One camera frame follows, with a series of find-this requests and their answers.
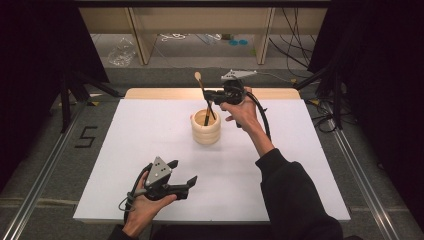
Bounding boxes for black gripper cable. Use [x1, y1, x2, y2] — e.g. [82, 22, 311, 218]
[123, 163, 153, 224]
[244, 91, 273, 141]

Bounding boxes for person's right hand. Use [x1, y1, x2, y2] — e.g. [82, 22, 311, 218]
[219, 87, 264, 134]

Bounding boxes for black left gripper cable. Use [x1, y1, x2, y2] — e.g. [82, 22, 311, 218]
[123, 163, 153, 224]

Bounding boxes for person's left hand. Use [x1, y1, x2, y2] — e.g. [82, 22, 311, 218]
[122, 171, 178, 236]

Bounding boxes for thin black-handled makeup brush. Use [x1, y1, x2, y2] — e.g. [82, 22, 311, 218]
[194, 71, 218, 122]

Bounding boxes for light wooden table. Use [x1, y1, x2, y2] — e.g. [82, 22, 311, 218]
[124, 87, 302, 101]

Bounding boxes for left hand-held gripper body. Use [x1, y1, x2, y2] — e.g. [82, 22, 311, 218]
[133, 155, 189, 202]

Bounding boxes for white cord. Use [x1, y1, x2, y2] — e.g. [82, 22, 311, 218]
[159, 32, 188, 43]

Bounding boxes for clear plastic bag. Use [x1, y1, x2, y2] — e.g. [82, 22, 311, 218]
[107, 37, 138, 68]

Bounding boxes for black tripod stand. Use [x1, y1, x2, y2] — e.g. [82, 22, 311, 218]
[49, 71, 124, 134]
[293, 63, 348, 131]

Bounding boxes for black curtain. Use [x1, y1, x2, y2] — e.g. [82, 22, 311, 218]
[308, 0, 424, 231]
[0, 0, 109, 194]

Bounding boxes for cream ribbed brush holder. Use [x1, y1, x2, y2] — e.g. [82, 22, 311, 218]
[190, 108, 222, 146]

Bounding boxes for black floor cable bundle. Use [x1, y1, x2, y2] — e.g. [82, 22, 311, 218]
[306, 99, 354, 134]

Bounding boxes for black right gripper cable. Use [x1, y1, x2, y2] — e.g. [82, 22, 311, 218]
[244, 91, 273, 141]

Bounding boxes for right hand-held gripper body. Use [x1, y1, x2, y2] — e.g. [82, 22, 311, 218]
[213, 69, 258, 106]

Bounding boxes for light wooden shelf unit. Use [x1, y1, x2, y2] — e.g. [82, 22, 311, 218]
[77, 7, 329, 66]

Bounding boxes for aluminium floor rail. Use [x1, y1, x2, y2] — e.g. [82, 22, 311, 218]
[324, 103, 401, 240]
[0, 103, 88, 240]

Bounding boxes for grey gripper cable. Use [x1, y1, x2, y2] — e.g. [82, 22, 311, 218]
[118, 188, 148, 213]

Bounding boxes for white table board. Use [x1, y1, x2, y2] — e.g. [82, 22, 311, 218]
[72, 98, 352, 224]

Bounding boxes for black hanging cables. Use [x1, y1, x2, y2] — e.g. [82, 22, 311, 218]
[268, 8, 321, 79]

